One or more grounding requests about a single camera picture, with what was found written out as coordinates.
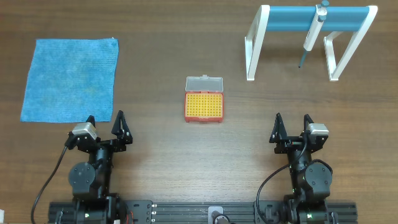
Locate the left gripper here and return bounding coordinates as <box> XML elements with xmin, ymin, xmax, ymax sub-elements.
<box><xmin>75</xmin><ymin>110</ymin><xmax>134</xmax><ymax>154</ymax></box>

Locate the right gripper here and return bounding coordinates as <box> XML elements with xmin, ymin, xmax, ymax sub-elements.
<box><xmin>269</xmin><ymin>112</ymin><xmax>329</xmax><ymax>155</ymax></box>

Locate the white pipette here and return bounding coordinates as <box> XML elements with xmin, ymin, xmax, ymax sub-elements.
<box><xmin>298</xmin><ymin>0</ymin><xmax>330</xmax><ymax>69</ymax></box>

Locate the blue cloth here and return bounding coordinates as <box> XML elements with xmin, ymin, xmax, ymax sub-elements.
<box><xmin>20</xmin><ymin>37</ymin><xmax>120</xmax><ymax>124</ymax></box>

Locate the red and yellow tip box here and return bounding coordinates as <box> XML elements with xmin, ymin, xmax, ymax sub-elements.
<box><xmin>184</xmin><ymin>74</ymin><xmax>224</xmax><ymax>124</ymax></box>

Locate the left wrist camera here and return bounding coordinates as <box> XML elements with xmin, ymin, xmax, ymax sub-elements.
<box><xmin>71</xmin><ymin>121</ymin><xmax>100</xmax><ymax>141</ymax></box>

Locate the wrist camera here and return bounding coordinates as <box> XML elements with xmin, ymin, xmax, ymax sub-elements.
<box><xmin>71</xmin><ymin>121</ymin><xmax>100</xmax><ymax>141</ymax></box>
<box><xmin>305</xmin><ymin>123</ymin><xmax>330</xmax><ymax>137</ymax></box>

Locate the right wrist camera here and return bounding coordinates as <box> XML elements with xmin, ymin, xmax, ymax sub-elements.
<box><xmin>305</xmin><ymin>123</ymin><xmax>330</xmax><ymax>137</ymax></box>

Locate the black cable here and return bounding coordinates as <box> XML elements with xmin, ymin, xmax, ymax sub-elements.
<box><xmin>30</xmin><ymin>136</ymin><xmax>76</xmax><ymax>224</ymax></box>
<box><xmin>256</xmin><ymin>133</ymin><xmax>312</xmax><ymax>220</ymax></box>

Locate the mounting rail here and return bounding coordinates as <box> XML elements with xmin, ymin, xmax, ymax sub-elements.
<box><xmin>48</xmin><ymin>200</ymin><xmax>358</xmax><ymax>224</ymax></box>

